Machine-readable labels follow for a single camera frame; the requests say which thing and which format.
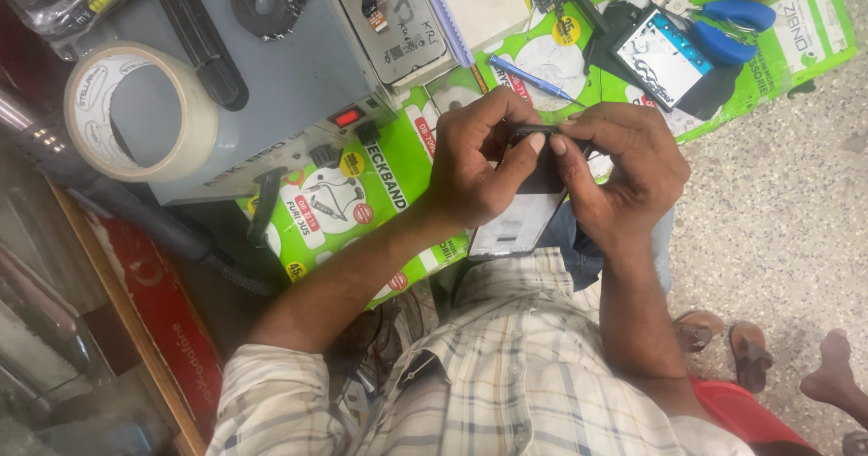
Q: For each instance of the person's left hand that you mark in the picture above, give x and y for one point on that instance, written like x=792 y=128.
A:
x=468 y=171

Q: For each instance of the person's right hand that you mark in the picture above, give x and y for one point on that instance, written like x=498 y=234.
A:
x=630 y=178

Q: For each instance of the black smartphone with white screen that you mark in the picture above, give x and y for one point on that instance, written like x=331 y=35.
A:
x=519 y=219

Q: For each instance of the green printed poster mat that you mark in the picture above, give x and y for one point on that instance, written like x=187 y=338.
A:
x=386 y=178

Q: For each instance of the person's blue jeans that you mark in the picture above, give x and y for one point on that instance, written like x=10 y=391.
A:
x=583 y=252

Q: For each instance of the blue screwdriver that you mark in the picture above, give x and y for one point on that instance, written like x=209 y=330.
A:
x=529 y=76

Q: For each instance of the small phone display module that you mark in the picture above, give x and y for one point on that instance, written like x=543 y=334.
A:
x=661 y=56

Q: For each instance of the white box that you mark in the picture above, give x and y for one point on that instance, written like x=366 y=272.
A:
x=468 y=15

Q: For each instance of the silver phone back panel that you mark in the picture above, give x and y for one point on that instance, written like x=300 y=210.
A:
x=407 y=22

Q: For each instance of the brown sandal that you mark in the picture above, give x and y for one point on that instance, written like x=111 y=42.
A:
x=698 y=330
x=749 y=358

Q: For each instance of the grey screen separator machine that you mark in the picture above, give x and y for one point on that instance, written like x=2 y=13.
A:
x=291 y=76

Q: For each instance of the black lever tool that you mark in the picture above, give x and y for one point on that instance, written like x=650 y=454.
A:
x=266 y=205

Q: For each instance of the person's checked shirt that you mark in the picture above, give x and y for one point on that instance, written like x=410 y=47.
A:
x=508 y=374

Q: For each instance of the red plastic stool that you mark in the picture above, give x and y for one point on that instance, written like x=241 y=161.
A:
x=746 y=415

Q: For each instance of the black round disc with screws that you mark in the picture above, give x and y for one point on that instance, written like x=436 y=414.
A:
x=264 y=2

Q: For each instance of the large clear tape roll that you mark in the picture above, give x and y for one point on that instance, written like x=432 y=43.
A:
x=196 y=114

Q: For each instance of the red printed board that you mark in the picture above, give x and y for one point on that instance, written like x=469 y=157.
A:
x=163 y=313

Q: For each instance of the plastic bag of phone cases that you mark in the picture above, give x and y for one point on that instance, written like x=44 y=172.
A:
x=61 y=2

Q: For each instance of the black phone frame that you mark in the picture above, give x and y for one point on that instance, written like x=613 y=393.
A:
x=712 y=93

